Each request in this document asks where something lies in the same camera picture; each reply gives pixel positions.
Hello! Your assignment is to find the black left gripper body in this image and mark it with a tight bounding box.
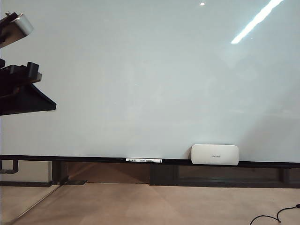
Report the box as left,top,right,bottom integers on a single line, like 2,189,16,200
0,59,43,97

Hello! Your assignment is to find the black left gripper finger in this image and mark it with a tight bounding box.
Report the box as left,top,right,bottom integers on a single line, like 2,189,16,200
0,83,58,116

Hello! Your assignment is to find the black whiteboard tray ledge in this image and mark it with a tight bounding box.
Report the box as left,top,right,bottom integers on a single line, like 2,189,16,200
0,154,300,168

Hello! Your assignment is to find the white glass whiteboard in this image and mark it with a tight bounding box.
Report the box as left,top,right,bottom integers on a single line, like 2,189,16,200
0,0,300,164

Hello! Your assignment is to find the marker pen with white label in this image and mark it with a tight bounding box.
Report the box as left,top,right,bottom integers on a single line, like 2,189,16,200
125,158,163,164

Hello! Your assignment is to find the black baseboard strip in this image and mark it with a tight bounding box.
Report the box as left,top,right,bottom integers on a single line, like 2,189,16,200
0,180,53,188

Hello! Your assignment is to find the black floor plate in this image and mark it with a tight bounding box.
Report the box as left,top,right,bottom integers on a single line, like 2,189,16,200
59,180,88,186

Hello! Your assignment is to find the metal floor strip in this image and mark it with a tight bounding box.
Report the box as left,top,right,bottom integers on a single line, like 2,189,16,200
8,185,60,224

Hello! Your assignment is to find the white board eraser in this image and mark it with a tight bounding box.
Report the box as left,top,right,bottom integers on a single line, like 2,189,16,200
191,144,240,165

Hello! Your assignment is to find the black pipe bracket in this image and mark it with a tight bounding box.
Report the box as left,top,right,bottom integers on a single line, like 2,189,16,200
0,159,19,174

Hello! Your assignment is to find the black cable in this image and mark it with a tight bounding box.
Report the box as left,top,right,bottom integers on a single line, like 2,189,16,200
248,204,300,225

